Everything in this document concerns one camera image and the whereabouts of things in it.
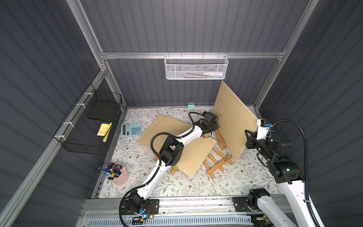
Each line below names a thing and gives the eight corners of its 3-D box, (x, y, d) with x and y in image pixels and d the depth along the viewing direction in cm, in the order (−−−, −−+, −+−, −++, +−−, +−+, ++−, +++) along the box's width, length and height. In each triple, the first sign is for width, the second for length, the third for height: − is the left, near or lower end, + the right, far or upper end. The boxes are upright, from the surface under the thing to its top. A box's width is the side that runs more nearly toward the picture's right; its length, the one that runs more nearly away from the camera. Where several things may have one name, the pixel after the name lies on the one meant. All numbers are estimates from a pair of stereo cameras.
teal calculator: (119, 137, 104) (117, 134, 101) (123, 125, 111) (121, 122, 108) (141, 137, 104) (139, 134, 101) (143, 125, 111) (142, 122, 108)
